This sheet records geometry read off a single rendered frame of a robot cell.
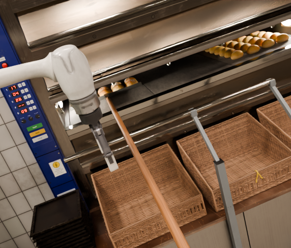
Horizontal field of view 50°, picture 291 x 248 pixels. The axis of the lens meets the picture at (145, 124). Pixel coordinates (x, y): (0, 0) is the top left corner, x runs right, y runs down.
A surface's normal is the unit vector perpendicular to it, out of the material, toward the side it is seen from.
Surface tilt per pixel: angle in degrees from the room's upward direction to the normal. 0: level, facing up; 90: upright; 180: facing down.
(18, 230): 90
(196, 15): 70
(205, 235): 90
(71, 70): 86
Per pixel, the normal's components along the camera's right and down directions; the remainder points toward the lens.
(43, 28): 0.14, 0.01
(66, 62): 0.15, 0.22
